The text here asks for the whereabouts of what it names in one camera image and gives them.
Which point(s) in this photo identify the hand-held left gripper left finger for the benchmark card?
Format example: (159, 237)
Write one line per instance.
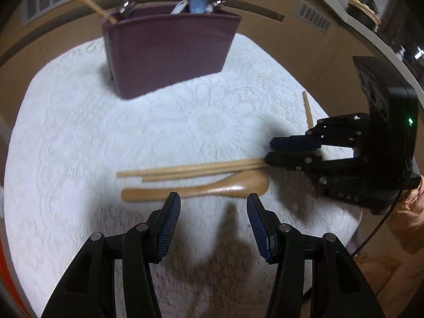
(169, 225)

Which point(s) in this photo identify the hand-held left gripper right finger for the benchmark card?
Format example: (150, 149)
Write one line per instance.
(260, 228)

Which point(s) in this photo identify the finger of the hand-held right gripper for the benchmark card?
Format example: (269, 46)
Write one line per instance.
(288, 159)
(294, 143)

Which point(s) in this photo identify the wooden spoon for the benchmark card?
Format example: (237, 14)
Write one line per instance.
(232, 185)

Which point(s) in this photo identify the purple utensil holder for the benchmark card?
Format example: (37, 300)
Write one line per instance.
(169, 49)

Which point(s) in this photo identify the white spoon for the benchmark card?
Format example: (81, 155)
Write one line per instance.
(179, 7)

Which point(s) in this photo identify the white kitchen countertop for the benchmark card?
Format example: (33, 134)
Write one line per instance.
(381, 36)

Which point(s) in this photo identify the small grey vent grille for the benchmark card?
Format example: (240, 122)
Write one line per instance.
(313, 16)

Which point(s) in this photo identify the black pot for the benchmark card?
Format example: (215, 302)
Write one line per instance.
(362, 11)

